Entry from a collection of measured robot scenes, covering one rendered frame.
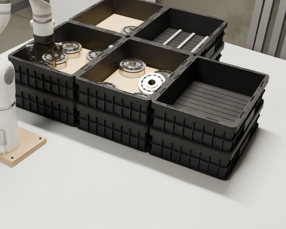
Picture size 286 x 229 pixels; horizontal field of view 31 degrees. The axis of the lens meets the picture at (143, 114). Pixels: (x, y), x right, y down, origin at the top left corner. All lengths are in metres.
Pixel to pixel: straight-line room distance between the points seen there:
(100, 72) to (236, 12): 2.21
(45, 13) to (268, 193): 0.99
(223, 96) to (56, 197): 0.73
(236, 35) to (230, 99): 2.15
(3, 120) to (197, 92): 0.72
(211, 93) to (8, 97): 0.75
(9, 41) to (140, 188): 2.76
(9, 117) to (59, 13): 2.38
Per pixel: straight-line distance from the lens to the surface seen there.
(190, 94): 1.93
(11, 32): 4.41
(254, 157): 1.88
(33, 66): 1.90
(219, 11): 4.06
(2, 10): 1.63
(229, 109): 1.87
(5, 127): 1.75
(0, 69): 1.65
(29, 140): 1.86
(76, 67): 2.08
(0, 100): 1.69
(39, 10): 1.88
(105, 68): 1.97
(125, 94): 1.71
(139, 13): 2.51
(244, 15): 3.98
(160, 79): 1.89
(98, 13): 2.44
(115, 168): 1.75
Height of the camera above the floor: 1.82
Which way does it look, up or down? 34 degrees down
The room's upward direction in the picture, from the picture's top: 3 degrees clockwise
